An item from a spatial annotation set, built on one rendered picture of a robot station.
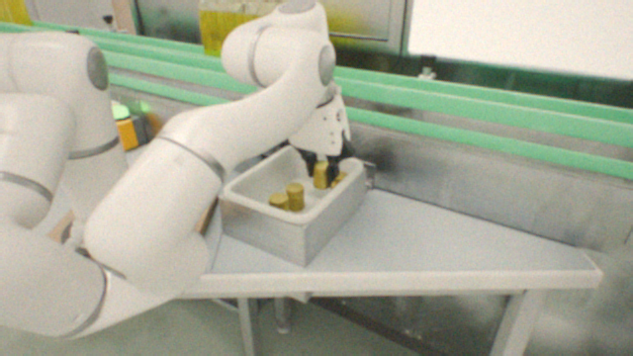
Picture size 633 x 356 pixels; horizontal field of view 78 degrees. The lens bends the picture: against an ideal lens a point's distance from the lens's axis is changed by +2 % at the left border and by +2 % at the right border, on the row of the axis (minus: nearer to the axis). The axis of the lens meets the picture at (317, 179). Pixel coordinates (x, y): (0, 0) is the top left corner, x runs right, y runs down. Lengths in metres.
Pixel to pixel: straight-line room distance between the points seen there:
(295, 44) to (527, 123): 0.41
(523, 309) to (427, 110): 0.40
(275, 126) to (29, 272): 0.26
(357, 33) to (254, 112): 0.57
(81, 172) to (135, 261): 0.29
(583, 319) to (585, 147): 0.55
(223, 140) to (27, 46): 0.31
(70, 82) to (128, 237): 0.28
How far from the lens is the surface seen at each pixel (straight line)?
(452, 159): 0.74
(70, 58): 0.60
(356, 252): 0.66
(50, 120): 0.55
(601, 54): 0.85
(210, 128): 0.41
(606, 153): 0.73
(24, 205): 0.50
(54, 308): 0.46
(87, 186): 0.66
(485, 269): 0.68
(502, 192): 0.75
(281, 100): 0.41
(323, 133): 0.61
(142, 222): 0.38
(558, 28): 0.85
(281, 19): 0.54
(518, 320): 0.85
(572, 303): 1.14
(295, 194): 0.69
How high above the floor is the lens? 1.18
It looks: 30 degrees down
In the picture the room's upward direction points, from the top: straight up
